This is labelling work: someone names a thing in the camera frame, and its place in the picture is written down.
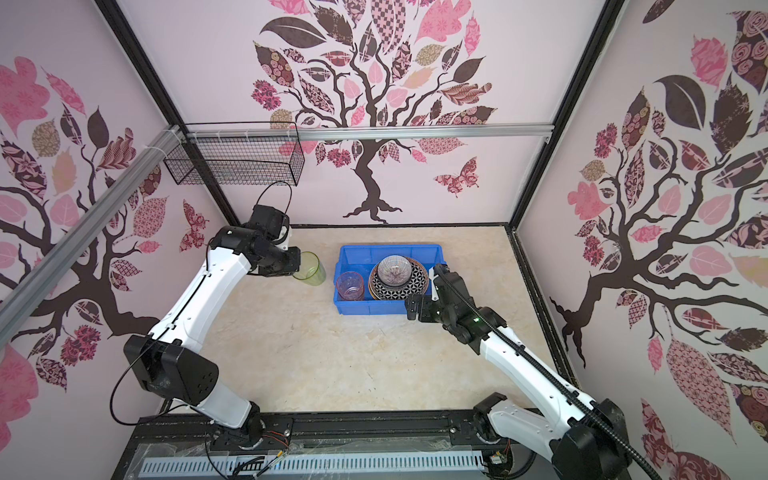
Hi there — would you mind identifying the pink translucent plastic cup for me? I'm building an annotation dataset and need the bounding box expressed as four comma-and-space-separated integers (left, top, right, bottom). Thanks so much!
335, 271, 366, 301

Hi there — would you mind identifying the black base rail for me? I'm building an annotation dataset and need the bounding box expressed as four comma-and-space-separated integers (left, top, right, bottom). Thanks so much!
111, 410, 558, 479

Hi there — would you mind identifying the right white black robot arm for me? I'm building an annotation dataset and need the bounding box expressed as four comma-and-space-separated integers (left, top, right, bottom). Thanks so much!
405, 264, 635, 479

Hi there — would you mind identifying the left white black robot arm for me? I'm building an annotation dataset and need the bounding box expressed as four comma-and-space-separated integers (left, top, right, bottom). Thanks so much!
124, 205, 301, 449

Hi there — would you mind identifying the purple striped bowl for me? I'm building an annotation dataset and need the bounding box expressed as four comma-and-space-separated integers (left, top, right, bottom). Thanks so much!
377, 255, 413, 287

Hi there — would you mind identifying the black geometric orange-rimmed plate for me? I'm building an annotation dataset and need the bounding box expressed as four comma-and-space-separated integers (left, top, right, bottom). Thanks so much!
368, 255, 429, 301

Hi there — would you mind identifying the aluminium back crossbar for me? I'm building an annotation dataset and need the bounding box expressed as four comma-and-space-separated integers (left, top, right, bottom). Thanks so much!
186, 123, 554, 141

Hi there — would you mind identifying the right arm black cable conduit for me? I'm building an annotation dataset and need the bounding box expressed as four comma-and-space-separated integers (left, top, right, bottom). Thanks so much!
437, 263, 661, 480

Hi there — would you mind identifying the blue plastic bin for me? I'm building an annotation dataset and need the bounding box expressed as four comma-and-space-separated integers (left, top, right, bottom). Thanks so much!
333, 244, 446, 316

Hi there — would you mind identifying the green translucent plastic cup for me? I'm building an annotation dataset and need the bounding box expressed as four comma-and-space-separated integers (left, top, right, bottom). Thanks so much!
292, 251, 326, 286

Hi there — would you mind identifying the aluminium crossbar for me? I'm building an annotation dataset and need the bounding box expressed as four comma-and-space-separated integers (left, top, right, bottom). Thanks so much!
186, 123, 554, 141
1, 125, 183, 345

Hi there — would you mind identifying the aluminium left crossbar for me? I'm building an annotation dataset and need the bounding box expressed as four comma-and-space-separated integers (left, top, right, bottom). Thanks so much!
1, 125, 183, 345

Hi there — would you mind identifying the black wire mesh basket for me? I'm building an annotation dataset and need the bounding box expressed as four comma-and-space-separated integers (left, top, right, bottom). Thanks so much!
164, 120, 305, 186

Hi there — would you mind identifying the white slotted cable duct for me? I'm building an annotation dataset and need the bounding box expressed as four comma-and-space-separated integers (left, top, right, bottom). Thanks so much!
135, 451, 486, 479

